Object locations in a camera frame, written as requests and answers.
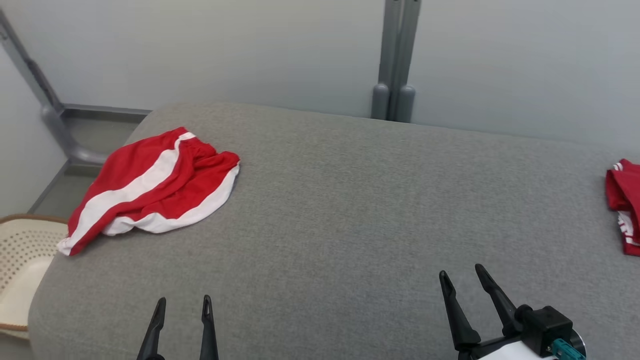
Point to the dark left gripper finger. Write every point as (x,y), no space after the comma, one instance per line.
(208,335)
(156,330)

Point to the grey metal wall post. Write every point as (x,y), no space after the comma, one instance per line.
(400,50)

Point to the red shorts wide white stripe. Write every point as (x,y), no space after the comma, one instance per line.
(200,175)

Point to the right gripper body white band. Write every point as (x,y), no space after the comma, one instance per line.
(500,352)

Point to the red jersey striped white trim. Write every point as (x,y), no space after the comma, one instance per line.
(625,190)

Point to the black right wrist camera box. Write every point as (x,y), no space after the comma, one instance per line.
(547,327)

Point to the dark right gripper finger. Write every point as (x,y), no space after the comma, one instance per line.
(505,315)
(462,330)

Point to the grey wall base rail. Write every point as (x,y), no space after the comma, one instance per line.
(100,111)

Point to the cream perforated laundry basket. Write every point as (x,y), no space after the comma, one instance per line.
(25,250)

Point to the grey corner frame post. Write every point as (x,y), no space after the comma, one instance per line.
(62,137)

